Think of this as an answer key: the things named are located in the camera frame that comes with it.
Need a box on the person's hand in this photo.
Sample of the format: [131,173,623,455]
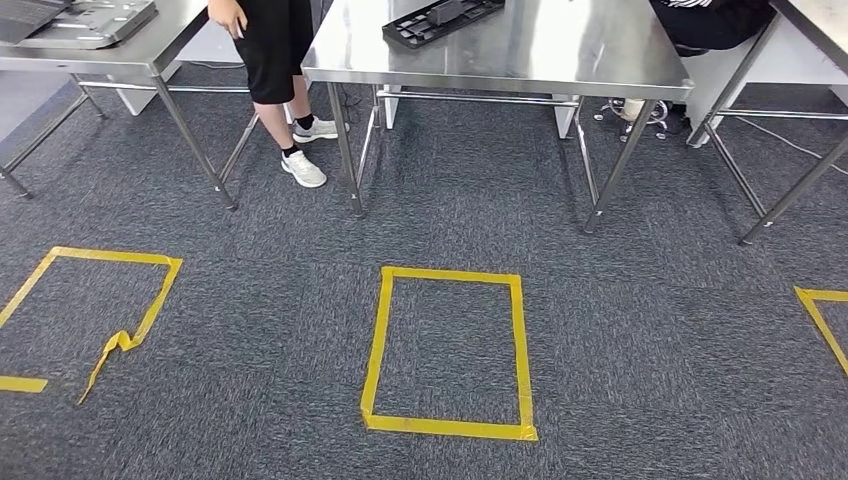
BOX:
[207,0,249,40]

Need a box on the black plastic panel part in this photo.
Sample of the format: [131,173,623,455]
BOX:
[382,0,507,51]

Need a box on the steel workbench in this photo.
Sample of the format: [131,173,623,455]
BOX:
[301,0,696,235]

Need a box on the person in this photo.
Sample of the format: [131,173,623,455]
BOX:
[208,0,350,190]
[621,0,778,123]

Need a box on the grey metal tray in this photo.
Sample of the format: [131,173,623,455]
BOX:
[19,0,159,51]

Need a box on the dark grey laptop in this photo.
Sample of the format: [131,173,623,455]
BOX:
[0,0,71,46]

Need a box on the yellow floor tape square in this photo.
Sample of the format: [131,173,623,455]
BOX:
[0,246,184,407]
[794,286,848,376]
[360,266,539,443]

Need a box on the silver office chair base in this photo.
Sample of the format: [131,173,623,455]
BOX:
[592,97,670,144]

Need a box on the white bench seat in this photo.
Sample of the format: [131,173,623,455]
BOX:
[685,16,848,148]

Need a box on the steel frame table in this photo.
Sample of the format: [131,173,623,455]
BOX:
[0,0,260,212]
[687,0,848,247]

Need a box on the white pedestal cabinet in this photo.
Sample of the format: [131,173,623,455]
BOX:
[115,23,248,118]

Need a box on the grey floor cable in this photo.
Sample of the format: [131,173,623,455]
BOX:
[733,115,848,178]

